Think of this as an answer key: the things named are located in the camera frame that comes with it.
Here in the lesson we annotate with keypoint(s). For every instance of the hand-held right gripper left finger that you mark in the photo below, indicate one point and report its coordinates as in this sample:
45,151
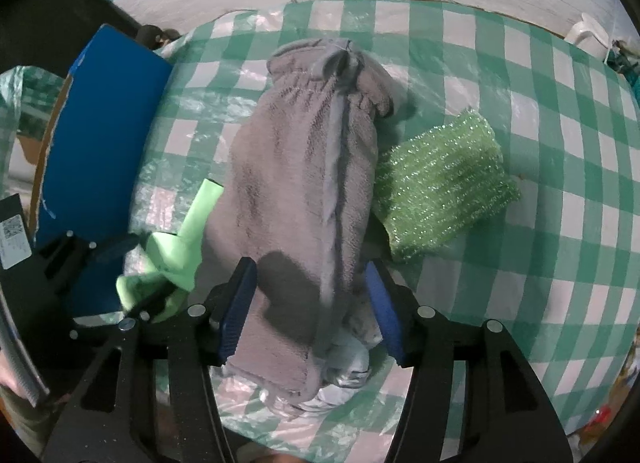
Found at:
237,308

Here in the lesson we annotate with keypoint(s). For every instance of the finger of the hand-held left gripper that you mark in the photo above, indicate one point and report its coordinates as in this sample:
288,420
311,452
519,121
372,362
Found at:
117,249
150,300

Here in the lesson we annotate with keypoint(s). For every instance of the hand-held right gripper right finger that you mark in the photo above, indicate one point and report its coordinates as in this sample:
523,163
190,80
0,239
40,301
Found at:
382,308

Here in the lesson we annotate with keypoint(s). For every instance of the white grey patterned cloth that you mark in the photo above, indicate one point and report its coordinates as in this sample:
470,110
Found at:
362,329

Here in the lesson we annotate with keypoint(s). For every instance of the light green cloth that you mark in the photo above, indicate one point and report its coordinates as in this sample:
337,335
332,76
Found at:
170,253

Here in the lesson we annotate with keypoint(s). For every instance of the light blue cloth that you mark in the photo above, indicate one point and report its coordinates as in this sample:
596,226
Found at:
345,370

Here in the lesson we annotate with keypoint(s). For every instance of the blue cardboard box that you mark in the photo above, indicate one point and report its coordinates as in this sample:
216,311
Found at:
100,143

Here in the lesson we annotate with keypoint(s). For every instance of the green sparkly cloth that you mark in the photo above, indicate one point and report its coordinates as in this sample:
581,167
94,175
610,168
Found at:
440,183

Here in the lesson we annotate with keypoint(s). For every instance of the green glitter grey sock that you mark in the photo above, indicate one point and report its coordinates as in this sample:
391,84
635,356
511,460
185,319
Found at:
300,168

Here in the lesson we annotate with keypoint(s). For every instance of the brown cardboard piece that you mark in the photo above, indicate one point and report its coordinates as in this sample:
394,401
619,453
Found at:
30,149

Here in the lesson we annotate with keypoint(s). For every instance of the green checkered tablecloth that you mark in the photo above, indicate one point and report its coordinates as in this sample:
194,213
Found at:
525,193

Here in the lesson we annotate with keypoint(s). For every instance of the green checkered plastic sheet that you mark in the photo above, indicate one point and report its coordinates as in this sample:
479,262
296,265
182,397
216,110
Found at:
20,93

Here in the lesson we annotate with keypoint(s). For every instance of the black round object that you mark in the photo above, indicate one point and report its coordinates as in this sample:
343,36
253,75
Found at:
150,35

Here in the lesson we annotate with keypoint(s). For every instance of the colourful packets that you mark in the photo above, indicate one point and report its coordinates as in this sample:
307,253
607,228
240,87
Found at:
602,420

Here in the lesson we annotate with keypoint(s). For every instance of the dark teal object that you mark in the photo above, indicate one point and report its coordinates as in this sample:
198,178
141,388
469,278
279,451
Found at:
622,60

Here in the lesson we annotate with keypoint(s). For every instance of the white plastic object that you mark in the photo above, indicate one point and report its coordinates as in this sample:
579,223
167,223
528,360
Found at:
590,30

